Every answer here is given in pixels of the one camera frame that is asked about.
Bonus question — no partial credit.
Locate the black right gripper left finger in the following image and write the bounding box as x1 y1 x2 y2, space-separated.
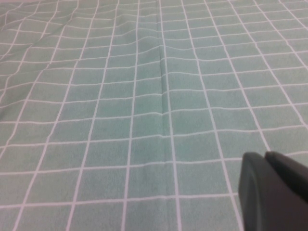
238 151 308 231

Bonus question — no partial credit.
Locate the green white grid tablecloth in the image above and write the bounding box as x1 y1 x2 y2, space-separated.
0 0 308 231

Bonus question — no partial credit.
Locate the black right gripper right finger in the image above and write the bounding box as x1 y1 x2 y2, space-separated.
264 151 308 203

